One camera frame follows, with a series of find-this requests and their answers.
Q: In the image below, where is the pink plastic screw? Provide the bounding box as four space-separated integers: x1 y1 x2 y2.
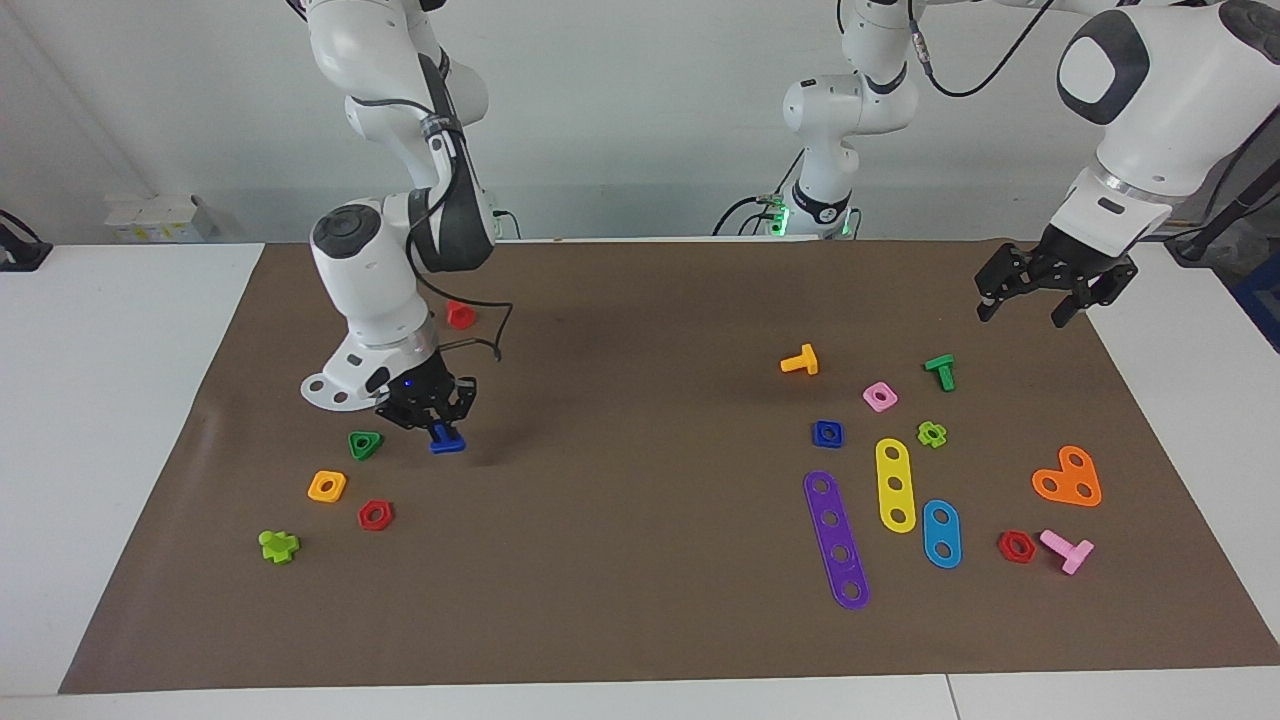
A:
1039 529 1096 576

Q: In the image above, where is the white curved five-hole plate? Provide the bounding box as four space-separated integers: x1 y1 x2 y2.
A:
300 372 353 412

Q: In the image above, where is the black tripod stand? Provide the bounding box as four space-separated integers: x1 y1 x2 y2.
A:
1165 130 1280 266

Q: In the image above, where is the orange heart three-hole plate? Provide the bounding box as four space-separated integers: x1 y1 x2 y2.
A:
1031 445 1103 508

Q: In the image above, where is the blue crate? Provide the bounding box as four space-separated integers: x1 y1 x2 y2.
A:
1235 255 1280 353

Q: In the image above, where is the yellow three-hole strip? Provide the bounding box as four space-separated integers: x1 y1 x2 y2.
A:
875 438 918 534

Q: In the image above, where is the brown table mat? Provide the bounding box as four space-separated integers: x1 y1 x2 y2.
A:
58 238 1280 694

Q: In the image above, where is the blue two-hole strip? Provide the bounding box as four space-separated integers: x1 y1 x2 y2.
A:
922 499 963 570

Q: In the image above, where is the purple four-hole strip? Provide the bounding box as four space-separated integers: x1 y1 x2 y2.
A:
803 470 871 611

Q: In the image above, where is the white cardboard box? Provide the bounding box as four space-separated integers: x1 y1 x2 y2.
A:
105 195 216 243

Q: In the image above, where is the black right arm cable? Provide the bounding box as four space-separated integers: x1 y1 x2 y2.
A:
405 60 516 363

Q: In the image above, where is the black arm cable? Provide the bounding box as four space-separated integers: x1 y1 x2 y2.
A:
905 0 1058 99
405 60 516 363

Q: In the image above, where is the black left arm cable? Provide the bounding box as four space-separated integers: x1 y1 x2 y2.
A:
905 0 1058 99

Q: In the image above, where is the black base cable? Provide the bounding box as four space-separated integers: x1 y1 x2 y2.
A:
712 195 776 237

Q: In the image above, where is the black clamp mount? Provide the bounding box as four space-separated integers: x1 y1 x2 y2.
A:
0 210 53 273

